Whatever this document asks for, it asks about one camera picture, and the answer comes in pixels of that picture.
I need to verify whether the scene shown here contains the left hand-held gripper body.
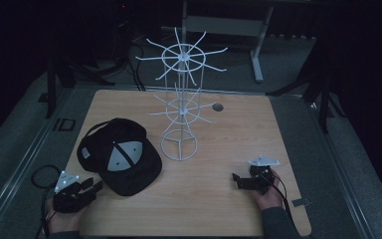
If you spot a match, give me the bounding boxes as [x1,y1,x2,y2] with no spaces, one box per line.
[52,170,92,214]

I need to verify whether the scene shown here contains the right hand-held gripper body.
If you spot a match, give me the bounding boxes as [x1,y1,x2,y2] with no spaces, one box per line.
[244,154,281,196]

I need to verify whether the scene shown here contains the black and grey cap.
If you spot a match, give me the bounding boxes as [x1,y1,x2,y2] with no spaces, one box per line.
[76,118,163,197]

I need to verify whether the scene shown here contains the person's right hand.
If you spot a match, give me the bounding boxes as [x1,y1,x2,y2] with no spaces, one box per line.
[251,168,286,212]

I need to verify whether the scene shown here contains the person's left hand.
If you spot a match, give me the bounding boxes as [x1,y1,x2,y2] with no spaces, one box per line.
[45,194,88,235]

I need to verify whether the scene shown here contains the grey tape strip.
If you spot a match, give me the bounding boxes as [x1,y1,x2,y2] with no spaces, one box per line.
[291,197,312,207]

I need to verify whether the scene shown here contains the black tripod stand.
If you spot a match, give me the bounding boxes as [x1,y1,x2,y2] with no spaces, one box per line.
[267,43,347,133]
[45,49,116,120]

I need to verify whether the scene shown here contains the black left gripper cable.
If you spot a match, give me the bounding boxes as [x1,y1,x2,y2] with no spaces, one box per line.
[31,164,63,239]

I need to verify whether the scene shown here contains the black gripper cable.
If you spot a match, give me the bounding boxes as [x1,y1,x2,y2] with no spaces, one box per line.
[260,168,294,221]
[31,164,63,239]

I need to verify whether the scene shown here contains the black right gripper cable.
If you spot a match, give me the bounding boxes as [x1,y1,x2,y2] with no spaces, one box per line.
[260,168,294,221]

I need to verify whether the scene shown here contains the black rectangular floor frame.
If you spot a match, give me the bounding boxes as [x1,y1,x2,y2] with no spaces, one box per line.
[52,117,77,132]

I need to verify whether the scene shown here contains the white wire display rack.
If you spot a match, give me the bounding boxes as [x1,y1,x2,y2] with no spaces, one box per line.
[134,27,229,162]

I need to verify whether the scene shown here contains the black floor cables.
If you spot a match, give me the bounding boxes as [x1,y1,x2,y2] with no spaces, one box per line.
[124,39,147,92]

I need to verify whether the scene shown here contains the white metal desk frame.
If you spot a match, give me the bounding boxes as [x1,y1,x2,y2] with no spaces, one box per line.
[180,0,276,84]

